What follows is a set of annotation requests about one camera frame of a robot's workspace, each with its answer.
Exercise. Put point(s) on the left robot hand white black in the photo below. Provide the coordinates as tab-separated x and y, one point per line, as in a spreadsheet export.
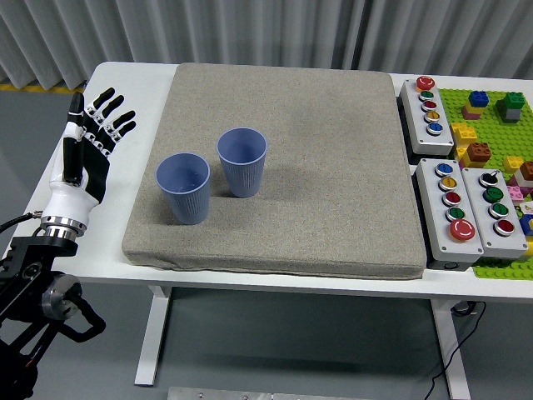
66	196

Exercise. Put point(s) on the blue ribbed plastic cup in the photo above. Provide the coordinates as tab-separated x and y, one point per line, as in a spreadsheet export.
183	204
243	179

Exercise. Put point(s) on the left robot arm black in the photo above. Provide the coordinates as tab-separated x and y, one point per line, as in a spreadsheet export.
25	266

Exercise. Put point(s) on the yellow black floor tape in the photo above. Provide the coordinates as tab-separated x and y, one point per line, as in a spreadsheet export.
8	86

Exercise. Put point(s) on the white table leg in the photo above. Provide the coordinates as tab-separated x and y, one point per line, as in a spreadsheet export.
454	354
152	333

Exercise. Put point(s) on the grey-brown fabric mat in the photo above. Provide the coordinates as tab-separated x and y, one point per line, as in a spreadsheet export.
312	166

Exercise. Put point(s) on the grey pleated curtain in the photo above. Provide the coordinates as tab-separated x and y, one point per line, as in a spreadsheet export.
250	29

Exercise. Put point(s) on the grey five-button control box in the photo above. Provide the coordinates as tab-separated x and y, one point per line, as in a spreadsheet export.
417	121

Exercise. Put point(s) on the grey box large red button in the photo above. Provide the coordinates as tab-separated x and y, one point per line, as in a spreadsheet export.
433	216

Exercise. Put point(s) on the yellow toy brick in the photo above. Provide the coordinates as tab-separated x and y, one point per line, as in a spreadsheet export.
463	132
513	164
461	153
471	110

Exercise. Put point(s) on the brown toy brick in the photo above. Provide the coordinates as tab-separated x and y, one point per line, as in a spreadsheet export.
479	152
527	170

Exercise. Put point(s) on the blue toy brick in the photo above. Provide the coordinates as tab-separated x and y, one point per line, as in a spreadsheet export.
527	225
479	99

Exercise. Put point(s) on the green toy brick baseplate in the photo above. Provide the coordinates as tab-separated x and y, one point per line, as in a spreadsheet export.
491	129

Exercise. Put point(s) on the pink toy brick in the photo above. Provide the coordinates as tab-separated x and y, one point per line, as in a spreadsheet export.
515	194

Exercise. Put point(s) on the grey toy brick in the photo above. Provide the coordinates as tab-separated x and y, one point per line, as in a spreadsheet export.
513	115

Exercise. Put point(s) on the green toy brick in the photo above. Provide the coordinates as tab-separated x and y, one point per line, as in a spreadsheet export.
511	101

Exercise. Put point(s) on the grey box black knob switch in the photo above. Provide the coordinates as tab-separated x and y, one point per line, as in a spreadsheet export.
487	229

